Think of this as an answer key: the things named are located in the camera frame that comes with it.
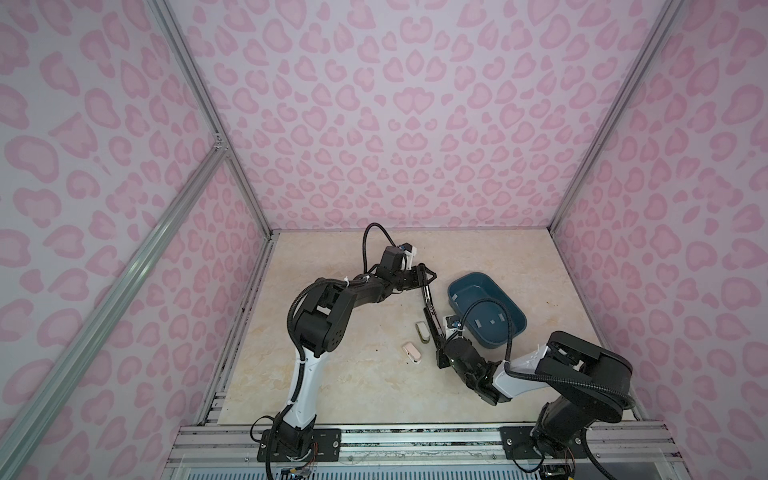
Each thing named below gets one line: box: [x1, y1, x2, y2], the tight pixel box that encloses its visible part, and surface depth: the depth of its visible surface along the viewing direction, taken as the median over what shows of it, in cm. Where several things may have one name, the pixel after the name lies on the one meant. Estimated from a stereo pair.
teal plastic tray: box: [448, 272, 528, 349], surface depth 97 cm
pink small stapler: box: [402, 342, 422, 365], surface depth 88 cm
